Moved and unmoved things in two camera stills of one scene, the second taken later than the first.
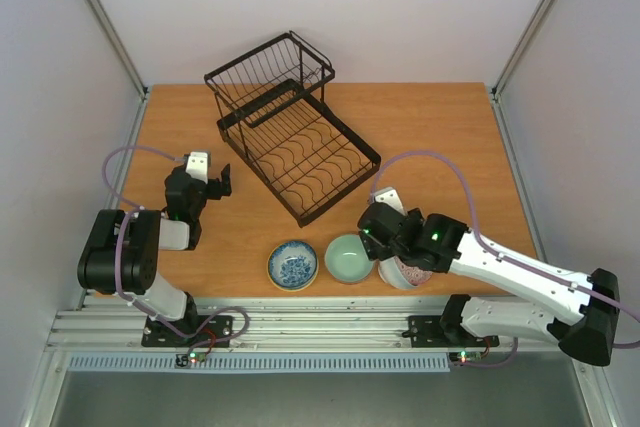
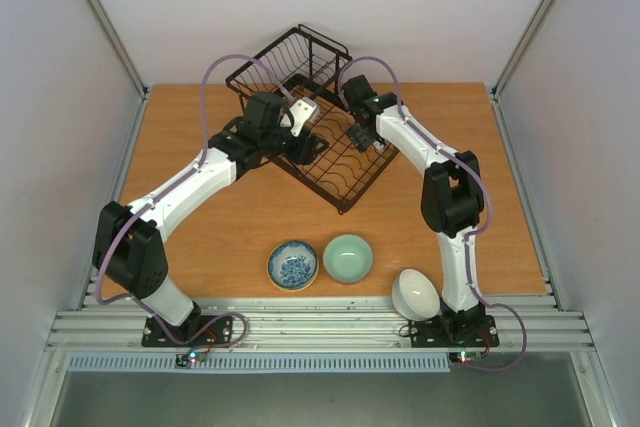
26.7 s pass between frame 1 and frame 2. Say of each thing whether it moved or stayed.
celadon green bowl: stayed
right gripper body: moved
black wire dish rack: moved
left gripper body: moved
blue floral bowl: stayed
